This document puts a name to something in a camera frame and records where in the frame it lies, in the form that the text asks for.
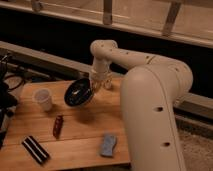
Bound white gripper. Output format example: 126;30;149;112
89;58;113;93

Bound black ceramic bowl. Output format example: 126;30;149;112
64;78;93;107

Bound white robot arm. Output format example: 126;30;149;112
90;40;193;171

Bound red pocket knife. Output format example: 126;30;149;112
53;115;63;139

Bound blue sponge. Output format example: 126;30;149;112
100;134;117;157

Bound translucent plastic cup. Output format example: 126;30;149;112
33;88;53;111

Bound black white striped block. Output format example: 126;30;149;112
22;136;50;165

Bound black equipment with cables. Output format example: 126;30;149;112
0;55;18;149

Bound metal window frame rail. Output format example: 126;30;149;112
0;0;213;48

